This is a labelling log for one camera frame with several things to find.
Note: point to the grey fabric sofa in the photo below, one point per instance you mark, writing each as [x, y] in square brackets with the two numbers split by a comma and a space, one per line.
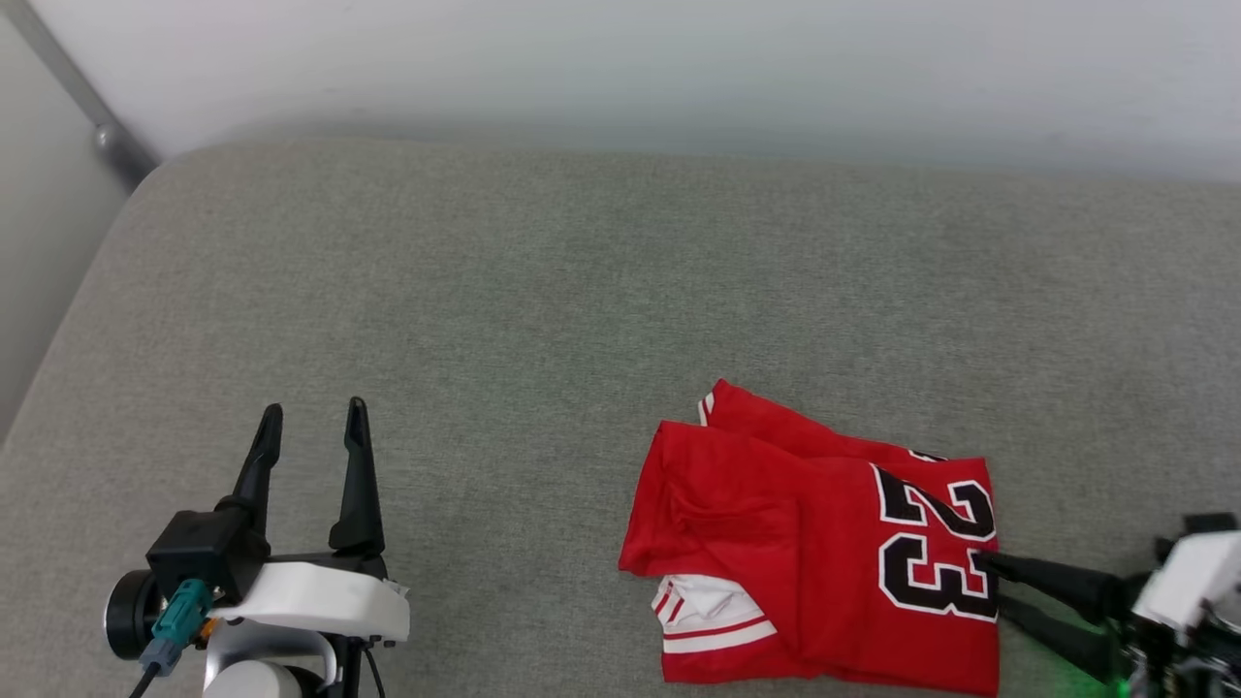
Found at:
[485, 291]

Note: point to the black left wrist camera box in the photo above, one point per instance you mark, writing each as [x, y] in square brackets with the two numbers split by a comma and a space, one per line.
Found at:
[199, 553]

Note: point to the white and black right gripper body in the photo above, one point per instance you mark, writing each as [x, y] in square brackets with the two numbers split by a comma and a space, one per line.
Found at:
[1188, 582]

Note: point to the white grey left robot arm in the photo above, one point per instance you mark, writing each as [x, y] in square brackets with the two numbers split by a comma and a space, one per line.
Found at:
[262, 669]

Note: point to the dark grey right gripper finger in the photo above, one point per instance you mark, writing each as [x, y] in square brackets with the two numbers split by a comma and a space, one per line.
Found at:
[1066, 635]
[1057, 580]

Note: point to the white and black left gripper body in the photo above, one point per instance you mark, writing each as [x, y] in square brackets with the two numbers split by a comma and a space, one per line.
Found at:
[310, 601]

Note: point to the grey metal strip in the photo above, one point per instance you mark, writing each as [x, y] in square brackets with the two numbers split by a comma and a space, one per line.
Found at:
[116, 145]

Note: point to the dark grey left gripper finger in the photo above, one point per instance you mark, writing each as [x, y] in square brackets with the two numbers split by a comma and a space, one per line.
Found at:
[260, 465]
[359, 485]

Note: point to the red jersey with number 23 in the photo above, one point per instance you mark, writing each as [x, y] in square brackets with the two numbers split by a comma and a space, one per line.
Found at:
[776, 514]

